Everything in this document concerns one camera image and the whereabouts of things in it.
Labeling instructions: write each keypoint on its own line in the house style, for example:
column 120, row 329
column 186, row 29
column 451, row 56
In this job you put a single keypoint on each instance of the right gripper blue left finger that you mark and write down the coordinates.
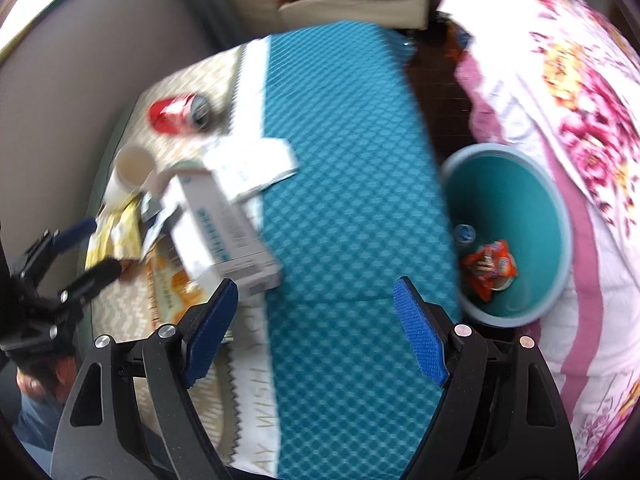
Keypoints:
column 203, row 328

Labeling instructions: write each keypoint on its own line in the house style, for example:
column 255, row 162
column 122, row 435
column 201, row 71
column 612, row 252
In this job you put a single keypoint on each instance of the white cardboard box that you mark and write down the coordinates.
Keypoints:
column 212, row 237

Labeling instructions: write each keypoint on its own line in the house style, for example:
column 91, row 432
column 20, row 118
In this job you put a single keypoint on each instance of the yellow white crumpled tissue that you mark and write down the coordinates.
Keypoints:
column 117, row 235

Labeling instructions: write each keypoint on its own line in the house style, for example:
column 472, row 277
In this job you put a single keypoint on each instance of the white paper coffee cup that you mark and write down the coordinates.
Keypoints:
column 134, row 171

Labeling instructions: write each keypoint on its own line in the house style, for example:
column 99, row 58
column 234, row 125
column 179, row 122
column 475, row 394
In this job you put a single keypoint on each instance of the patterned bed sheet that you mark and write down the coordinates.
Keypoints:
column 319, row 381

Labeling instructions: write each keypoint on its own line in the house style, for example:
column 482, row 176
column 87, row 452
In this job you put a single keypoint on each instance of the beige leather sofa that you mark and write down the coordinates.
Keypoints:
column 265, row 17

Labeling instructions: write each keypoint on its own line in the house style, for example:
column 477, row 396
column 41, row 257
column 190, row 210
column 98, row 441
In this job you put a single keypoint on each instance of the white tissue paper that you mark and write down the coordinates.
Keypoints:
column 246, row 167

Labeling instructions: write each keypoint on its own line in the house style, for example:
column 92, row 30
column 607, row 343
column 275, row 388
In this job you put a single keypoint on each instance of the orange cake snack bag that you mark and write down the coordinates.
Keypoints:
column 171, row 291

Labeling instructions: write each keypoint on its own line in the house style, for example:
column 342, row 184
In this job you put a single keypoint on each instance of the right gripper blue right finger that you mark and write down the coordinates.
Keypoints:
column 426, row 326

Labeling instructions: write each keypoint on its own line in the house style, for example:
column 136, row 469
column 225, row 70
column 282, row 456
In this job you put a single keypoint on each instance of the teal trash bin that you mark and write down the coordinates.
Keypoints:
column 504, row 194

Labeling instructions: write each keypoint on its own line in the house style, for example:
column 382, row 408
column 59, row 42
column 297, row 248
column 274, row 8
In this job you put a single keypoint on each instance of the floral pink quilt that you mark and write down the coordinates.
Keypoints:
column 556, row 80

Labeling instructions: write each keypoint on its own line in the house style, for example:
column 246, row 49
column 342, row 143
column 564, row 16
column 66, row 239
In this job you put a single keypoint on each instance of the red orange snack wrapper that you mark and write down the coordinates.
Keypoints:
column 490, row 269

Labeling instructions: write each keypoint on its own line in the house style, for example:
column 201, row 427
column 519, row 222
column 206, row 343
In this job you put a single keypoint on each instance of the left hand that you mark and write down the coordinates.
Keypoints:
column 54, row 378

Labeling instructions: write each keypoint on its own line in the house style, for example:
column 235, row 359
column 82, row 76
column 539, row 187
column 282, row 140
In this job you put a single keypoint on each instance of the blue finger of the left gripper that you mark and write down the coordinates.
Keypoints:
column 66, row 240
column 91, row 283

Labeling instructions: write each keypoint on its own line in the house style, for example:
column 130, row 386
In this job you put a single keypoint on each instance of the red cola can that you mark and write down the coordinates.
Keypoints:
column 187, row 113

